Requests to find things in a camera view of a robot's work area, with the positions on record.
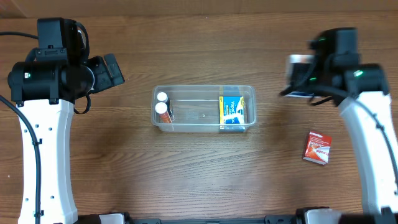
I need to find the dark bottle white cap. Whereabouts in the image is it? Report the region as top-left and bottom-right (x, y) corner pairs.
(157, 91), (173, 118)

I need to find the orange tube white cap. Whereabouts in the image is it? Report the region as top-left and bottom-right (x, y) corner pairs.
(155, 102), (172, 124)

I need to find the red white small box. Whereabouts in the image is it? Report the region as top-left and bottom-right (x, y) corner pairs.
(302, 131), (332, 165)

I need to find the blue yellow VapoDrops box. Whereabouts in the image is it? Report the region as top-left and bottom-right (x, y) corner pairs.
(219, 96), (245, 124)

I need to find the white blue Hansaplast box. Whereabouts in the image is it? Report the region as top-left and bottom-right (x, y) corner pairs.
(285, 91), (320, 98)

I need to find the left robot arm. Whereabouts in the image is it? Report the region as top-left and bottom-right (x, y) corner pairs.
(6, 17), (129, 224)

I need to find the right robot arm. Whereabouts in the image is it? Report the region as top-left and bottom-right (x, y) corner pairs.
(280, 27), (397, 223)

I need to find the clear plastic container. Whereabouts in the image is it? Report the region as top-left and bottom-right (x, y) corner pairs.
(151, 85), (257, 133)

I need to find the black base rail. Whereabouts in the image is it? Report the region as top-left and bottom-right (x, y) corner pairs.
(74, 207), (351, 224)

